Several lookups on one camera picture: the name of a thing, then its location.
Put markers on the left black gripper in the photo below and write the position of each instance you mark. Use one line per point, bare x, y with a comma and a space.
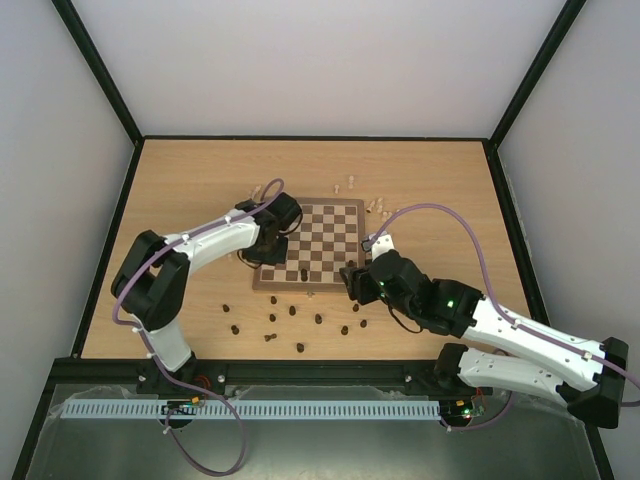
280, 258

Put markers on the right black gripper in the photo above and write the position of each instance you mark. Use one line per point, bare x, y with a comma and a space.
356, 281

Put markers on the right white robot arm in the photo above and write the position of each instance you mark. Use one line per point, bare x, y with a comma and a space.
497, 348

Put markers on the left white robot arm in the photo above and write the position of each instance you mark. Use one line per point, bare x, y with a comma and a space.
151, 282

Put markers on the right base circuit board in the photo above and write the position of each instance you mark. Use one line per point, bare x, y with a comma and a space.
465, 409

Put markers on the base circuit board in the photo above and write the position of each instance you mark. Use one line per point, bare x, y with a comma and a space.
188, 407
465, 409

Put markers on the left base circuit board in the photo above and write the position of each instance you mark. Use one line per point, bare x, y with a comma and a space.
188, 407

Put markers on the wooden chessboard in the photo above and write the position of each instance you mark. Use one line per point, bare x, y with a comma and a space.
327, 239

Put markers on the black aluminium frame rail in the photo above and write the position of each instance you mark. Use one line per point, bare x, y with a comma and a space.
411, 374

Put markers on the white slotted cable duct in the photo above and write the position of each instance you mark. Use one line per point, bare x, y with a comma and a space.
258, 410

